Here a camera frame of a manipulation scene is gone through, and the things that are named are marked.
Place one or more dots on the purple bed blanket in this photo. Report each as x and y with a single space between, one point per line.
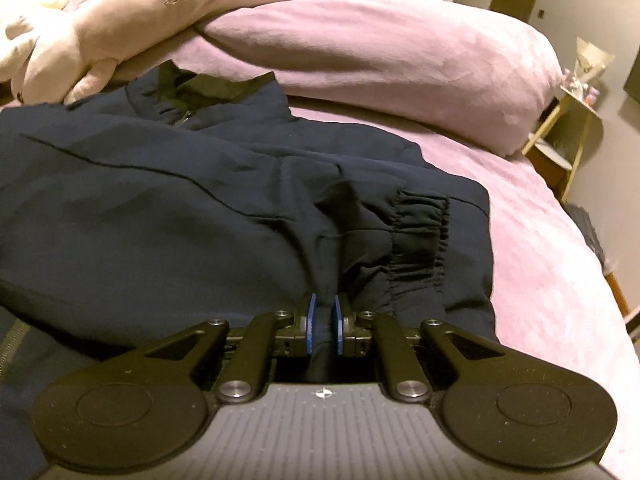
548 292

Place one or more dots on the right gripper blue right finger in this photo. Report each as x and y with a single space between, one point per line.
340 324

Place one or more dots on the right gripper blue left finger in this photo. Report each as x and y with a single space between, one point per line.
309 323

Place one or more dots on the dark navy zip jacket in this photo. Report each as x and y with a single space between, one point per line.
181 198

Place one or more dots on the wrapped flower bouquet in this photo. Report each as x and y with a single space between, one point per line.
590 63

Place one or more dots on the wall mounted television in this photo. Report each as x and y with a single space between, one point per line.
632 82

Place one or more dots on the long pink plush toy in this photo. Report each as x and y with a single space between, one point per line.
64 56

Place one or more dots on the yellow legged side table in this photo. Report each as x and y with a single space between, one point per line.
556 148

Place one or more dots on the black bag on floor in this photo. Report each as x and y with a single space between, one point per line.
582 220

